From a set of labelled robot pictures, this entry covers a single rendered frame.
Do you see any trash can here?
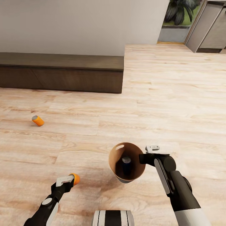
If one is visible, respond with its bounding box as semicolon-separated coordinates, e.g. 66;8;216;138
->
109;142;146;183

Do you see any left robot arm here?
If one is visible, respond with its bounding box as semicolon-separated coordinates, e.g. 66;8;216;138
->
24;176;74;226

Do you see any can of soda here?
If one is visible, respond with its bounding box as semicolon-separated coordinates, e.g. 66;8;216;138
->
32;116;44;126
68;173;80;185
122;156;132;175

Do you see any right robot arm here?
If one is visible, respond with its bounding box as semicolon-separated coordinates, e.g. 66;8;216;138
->
139;145;212;226

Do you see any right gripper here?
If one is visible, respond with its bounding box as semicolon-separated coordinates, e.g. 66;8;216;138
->
139;153;154;165

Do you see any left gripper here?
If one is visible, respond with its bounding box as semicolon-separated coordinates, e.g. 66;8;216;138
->
51;179;74;197

